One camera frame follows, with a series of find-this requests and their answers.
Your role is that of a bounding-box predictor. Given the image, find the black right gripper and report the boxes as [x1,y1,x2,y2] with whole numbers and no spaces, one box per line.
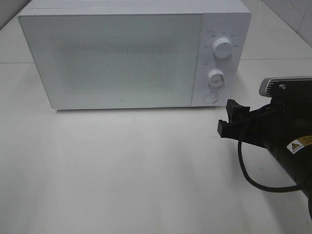
[217,88,312,151]

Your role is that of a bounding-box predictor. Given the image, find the white round door button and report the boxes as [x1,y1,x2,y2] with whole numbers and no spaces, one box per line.
[203,92,218,104]

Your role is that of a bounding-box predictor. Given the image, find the white microwave knob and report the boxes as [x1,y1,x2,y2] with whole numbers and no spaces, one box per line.
[208,69,225,87]
[213,36,233,59]

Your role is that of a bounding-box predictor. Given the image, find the white microwave door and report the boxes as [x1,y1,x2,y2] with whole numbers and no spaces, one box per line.
[19,14,202,109]

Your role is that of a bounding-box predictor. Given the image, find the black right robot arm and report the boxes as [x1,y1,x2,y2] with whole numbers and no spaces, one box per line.
[217,80,312,209]

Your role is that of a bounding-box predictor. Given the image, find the white microwave oven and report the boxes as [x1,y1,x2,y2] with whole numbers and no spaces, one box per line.
[19,0,252,109]

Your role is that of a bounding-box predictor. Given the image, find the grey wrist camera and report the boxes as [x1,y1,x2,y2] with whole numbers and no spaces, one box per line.
[259,76,312,98]

